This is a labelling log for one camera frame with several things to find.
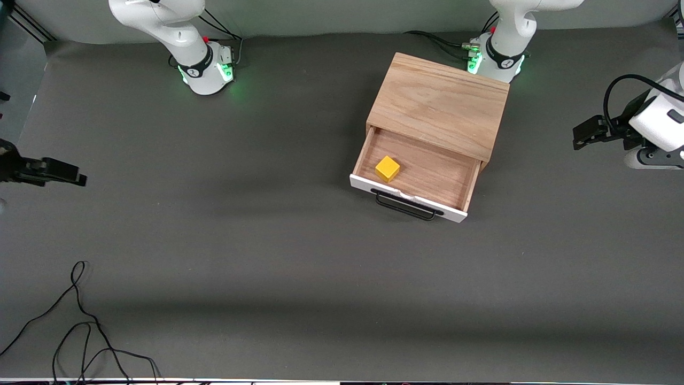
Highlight black metal drawer handle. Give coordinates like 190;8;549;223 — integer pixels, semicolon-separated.
371;189;445;221

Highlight wooden drawer with white front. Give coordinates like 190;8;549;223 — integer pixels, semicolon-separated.
349;127;483;224

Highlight black left arm base cables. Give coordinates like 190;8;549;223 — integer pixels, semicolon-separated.
403;13;500;60

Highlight wooden drawer cabinet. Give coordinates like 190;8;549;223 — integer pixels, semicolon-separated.
366;52;511;172

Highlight dark grey table cover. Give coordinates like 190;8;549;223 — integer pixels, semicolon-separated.
0;21;684;383

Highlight yellow cube block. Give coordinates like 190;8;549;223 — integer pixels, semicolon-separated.
375;156;401;183

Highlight thin black loose cable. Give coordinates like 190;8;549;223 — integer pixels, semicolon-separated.
0;260;161;385

